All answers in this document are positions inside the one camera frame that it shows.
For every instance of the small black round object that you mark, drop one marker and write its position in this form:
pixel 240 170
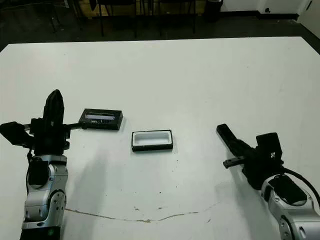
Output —
pixel 267 9

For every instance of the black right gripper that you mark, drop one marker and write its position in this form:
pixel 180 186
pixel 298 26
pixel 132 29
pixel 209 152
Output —
pixel 260 172

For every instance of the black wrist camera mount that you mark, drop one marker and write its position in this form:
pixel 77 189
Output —
pixel 268 145
pixel 13 132

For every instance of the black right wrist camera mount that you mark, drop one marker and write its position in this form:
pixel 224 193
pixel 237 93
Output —
pixel 268 145

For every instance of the black box base white insert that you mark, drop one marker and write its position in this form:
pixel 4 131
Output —
pixel 150 138

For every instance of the black trash bin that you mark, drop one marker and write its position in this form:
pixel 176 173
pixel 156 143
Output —
pixel 212 10

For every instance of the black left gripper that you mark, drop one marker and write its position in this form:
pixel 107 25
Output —
pixel 50 140

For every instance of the black box lid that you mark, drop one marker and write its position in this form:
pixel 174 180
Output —
pixel 86 117

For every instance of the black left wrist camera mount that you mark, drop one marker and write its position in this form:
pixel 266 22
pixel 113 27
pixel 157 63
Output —
pixel 13 132

